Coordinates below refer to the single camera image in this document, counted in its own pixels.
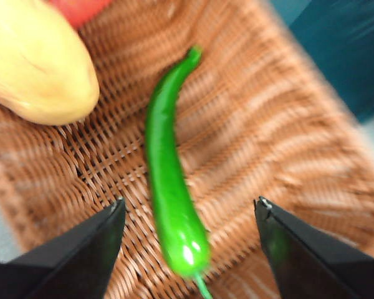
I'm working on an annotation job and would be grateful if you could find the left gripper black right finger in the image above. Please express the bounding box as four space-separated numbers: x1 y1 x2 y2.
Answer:
254 196 374 299

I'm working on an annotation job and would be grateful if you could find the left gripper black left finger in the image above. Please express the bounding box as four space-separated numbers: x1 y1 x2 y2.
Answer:
0 196 127 299

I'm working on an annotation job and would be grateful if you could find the long green pepper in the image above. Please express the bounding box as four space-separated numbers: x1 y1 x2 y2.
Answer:
144 45 214 299

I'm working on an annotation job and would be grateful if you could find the brown woven wicker basket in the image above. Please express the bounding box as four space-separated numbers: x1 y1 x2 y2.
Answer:
0 0 374 299

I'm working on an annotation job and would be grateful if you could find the yellow-brown potato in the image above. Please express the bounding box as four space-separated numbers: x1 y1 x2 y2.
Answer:
0 0 100 126

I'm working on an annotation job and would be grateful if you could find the black flat board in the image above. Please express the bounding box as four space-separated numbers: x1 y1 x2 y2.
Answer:
272 0 374 123

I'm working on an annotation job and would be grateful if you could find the orange carrot with green leaves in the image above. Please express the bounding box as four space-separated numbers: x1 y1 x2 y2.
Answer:
48 0 113 29

